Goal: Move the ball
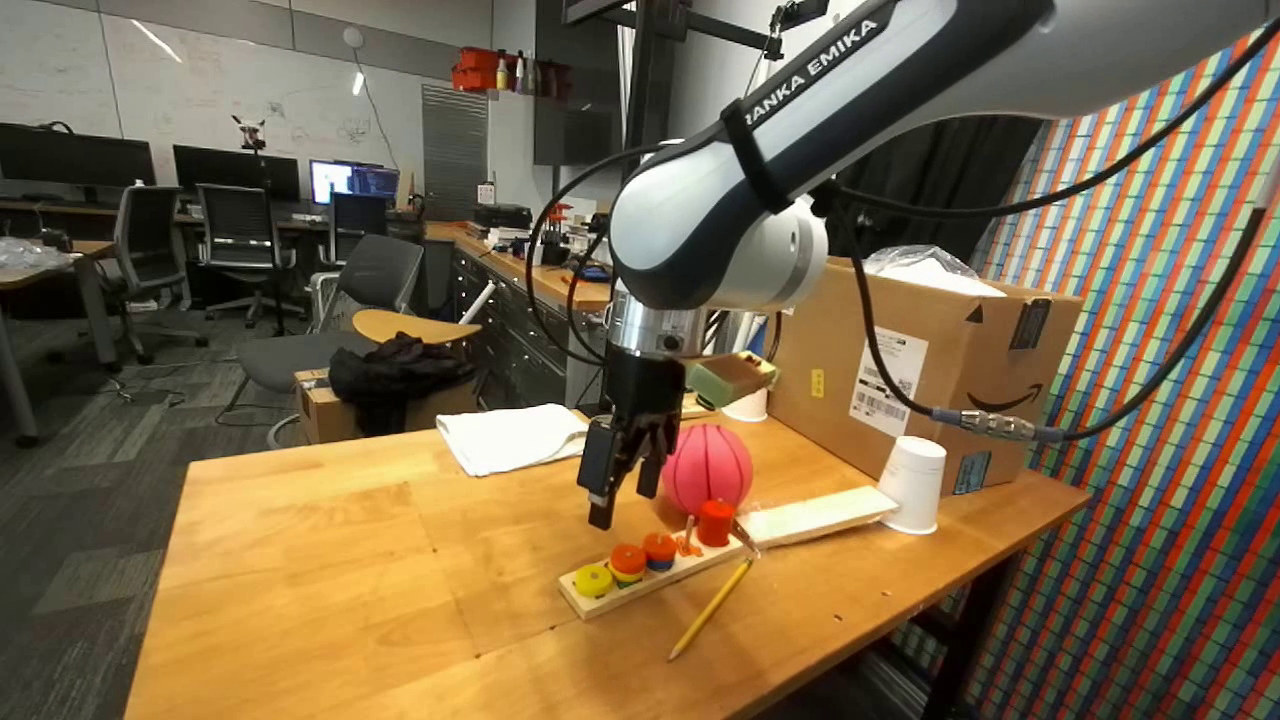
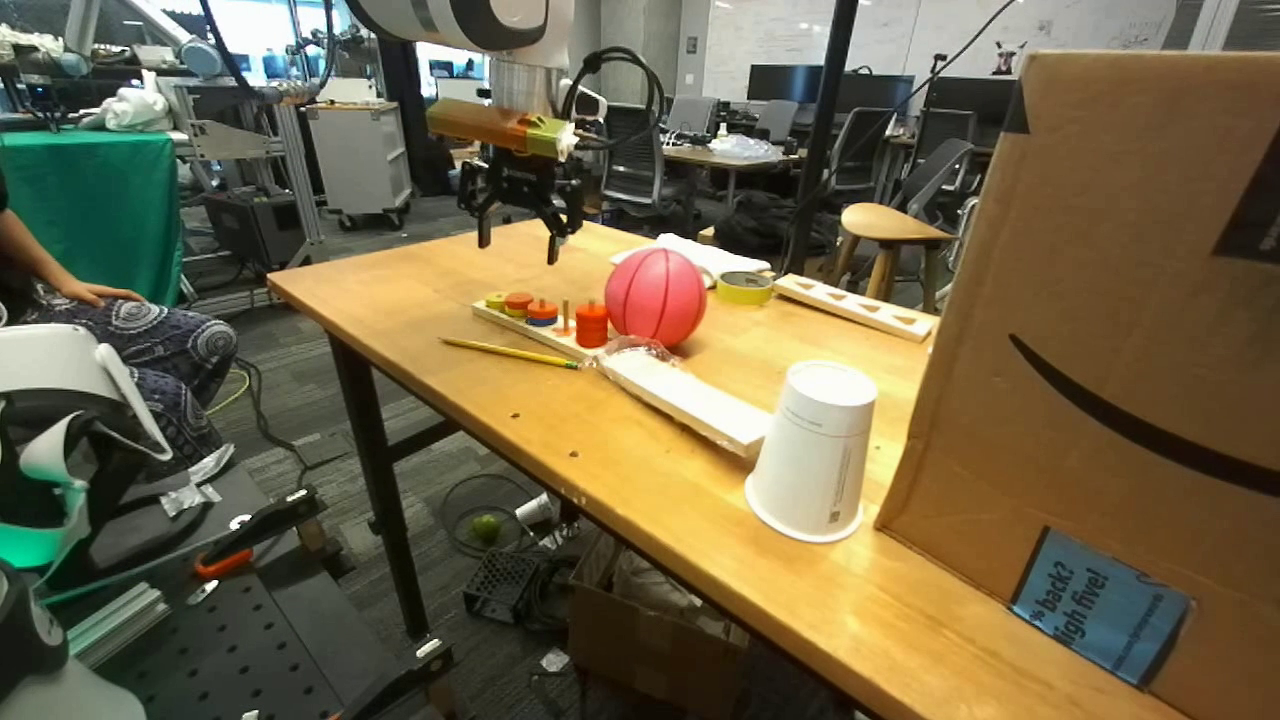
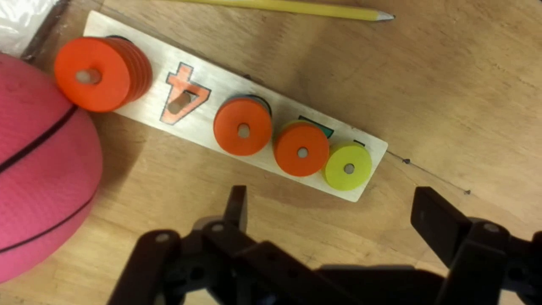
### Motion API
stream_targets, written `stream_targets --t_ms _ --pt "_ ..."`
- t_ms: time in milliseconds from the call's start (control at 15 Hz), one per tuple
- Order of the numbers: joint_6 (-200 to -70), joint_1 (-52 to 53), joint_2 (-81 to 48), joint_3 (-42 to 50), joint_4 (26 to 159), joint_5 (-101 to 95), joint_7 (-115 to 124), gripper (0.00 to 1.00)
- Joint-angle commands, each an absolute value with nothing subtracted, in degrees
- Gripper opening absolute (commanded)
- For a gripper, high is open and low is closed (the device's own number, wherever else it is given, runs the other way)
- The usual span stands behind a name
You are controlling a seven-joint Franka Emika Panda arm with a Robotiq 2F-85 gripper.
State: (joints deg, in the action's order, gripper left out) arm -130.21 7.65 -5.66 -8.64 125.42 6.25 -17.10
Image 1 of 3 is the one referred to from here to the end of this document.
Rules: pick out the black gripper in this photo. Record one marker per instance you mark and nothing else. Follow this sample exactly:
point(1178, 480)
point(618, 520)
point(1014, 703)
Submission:
point(646, 393)

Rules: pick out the pink rubber basketball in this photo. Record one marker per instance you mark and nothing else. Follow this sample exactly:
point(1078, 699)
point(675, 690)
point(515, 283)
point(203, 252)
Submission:
point(710, 470)

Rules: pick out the Franka robot arm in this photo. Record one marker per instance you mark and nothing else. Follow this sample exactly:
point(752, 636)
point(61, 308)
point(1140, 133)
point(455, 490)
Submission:
point(763, 144)

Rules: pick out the small red object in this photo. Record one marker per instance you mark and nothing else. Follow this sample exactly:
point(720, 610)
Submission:
point(717, 520)

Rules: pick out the wooden number peg board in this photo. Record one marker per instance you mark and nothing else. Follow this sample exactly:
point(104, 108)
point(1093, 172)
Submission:
point(642, 585)

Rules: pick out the white cloth towel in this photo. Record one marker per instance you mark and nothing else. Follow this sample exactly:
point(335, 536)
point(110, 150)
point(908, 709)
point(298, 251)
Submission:
point(515, 438)

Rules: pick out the yellow pencil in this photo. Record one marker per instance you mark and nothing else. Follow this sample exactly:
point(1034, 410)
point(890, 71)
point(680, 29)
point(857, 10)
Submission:
point(710, 610)

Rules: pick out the white flat board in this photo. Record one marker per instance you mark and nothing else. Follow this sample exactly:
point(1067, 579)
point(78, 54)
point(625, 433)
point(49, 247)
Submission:
point(818, 518)

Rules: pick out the black bag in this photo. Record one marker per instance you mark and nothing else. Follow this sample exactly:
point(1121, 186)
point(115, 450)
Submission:
point(395, 376)

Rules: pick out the white paper cup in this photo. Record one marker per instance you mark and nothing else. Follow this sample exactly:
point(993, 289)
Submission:
point(914, 485)

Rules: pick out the small cardboard box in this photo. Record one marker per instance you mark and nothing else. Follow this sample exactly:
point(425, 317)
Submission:
point(320, 404)

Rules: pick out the large cardboard shipping box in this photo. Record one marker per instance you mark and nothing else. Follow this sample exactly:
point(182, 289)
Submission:
point(934, 360)

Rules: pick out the grey office chair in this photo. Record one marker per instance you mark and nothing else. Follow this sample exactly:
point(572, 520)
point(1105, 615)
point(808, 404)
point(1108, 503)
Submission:
point(341, 315)

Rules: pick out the clear plastic bag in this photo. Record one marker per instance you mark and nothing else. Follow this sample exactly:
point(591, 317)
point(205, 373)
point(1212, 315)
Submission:
point(934, 269)

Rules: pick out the lit computer monitor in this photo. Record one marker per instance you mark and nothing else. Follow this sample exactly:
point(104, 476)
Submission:
point(354, 181)

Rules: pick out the red container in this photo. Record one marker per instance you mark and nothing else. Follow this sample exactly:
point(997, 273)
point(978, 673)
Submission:
point(474, 71)

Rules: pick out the black office chair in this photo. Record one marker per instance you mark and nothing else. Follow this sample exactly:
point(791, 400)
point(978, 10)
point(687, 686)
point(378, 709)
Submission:
point(246, 247)
point(155, 260)

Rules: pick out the colourful patterned backdrop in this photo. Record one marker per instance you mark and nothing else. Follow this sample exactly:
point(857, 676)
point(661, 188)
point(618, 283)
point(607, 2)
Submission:
point(1173, 400)

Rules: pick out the wide dark computer monitor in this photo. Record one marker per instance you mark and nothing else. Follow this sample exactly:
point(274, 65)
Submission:
point(72, 161)

